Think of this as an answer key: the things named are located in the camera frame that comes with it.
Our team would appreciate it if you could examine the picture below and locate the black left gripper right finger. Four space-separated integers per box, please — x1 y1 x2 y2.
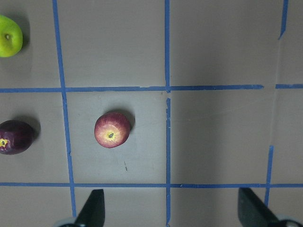
238 188 283 227

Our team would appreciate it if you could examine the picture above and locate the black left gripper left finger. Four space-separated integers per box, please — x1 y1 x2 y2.
75 189 105 227

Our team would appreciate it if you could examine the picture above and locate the red yellow apple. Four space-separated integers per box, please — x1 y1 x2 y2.
94 112 131 148

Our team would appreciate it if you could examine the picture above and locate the dark purple apple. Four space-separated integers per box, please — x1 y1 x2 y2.
0 120 35 155

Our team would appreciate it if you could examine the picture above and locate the green apple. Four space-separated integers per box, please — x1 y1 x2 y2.
0 15 23 58

